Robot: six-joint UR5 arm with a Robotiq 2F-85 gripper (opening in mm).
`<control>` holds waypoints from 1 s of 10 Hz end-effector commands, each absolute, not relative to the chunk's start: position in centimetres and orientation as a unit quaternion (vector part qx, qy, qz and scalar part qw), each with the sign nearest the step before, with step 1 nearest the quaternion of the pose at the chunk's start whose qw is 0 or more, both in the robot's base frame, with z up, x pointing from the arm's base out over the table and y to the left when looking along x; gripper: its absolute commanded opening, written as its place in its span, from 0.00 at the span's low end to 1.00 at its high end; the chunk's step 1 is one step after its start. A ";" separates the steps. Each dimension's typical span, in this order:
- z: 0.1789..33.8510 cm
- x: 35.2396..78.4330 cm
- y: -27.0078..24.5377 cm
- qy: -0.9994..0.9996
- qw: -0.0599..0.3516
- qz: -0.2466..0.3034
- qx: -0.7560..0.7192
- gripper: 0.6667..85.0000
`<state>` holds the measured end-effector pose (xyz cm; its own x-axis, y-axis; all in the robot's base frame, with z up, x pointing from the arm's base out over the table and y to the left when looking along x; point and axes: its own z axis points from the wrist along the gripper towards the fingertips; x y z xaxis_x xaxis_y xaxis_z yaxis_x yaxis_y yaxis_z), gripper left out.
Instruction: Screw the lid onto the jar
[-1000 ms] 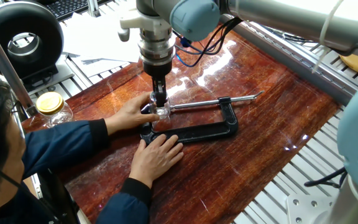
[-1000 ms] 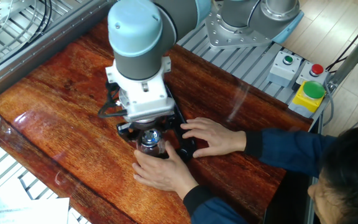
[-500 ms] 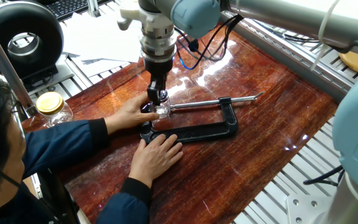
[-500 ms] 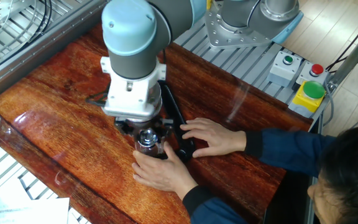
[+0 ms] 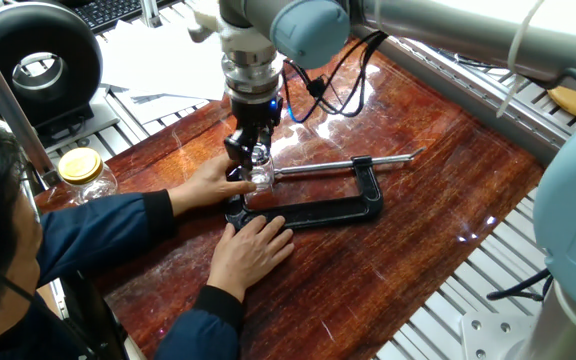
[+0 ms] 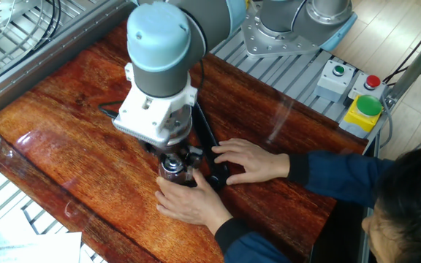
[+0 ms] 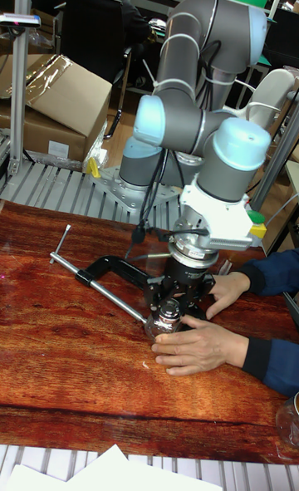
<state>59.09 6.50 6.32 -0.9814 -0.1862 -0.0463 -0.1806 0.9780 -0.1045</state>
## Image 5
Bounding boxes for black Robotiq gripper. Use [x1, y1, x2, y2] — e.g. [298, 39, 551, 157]
[224, 94, 284, 171]

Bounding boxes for small clear glass jar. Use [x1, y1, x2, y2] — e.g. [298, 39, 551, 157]
[241, 155, 276, 210]

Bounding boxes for black C-clamp with steel screw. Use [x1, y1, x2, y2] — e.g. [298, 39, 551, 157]
[223, 146, 427, 233]

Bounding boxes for left forearm in blue sleeve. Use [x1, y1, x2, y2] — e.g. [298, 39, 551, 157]
[35, 189, 177, 289]

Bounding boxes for right forearm in blue sleeve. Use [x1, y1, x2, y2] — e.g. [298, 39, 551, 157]
[152, 284, 245, 360]

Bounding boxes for glass jar with yellow lid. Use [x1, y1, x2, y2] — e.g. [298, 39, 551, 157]
[57, 147, 119, 206]

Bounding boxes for person's left hand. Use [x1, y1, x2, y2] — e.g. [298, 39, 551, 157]
[167, 152, 258, 217]

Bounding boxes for person's right hand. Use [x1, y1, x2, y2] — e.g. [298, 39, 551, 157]
[206, 214, 295, 304]

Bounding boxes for paper sheet with drawing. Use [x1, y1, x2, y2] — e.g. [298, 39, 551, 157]
[117, 89, 210, 125]

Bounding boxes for white printed paper sheets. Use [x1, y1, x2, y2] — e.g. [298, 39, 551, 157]
[98, 19, 227, 101]

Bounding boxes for black computer keyboard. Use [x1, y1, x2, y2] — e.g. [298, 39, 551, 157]
[70, 0, 182, 35]

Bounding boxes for black flat panel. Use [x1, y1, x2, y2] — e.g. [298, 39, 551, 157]
[50, 272, 130, 360]

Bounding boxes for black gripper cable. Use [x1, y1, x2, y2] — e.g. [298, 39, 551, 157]
[280, 29, 390, 125]

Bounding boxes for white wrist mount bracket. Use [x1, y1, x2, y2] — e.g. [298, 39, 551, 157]
[186, 0, 280, 69]

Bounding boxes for short metal post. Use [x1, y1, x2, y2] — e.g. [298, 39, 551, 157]
[140, 0, 163, 29]

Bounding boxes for grey aluminium rail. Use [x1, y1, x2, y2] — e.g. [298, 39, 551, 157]
[350, 24, 576, 166]

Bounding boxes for aluminium frame post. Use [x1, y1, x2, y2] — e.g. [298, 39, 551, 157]
[0, 19, 63, 187]

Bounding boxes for black floor-side cable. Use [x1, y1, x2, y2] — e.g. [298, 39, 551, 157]
[486, 268, 554, 303]

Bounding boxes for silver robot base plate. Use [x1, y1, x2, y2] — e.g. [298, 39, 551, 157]
[460, 312, 542, 360]

